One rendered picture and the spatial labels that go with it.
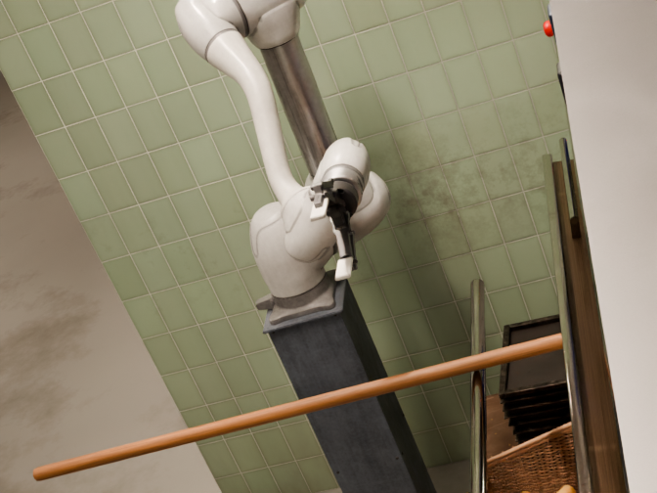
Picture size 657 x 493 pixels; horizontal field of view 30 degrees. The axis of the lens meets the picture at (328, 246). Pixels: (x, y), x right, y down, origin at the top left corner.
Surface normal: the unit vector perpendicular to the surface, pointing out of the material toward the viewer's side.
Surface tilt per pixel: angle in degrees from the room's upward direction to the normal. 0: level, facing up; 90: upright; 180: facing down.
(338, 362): 90
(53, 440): 0
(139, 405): 0
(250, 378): 90
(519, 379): 0
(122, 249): 90
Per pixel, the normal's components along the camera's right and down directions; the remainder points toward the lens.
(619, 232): -0.35, -0.83
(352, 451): -0.07, 0.49
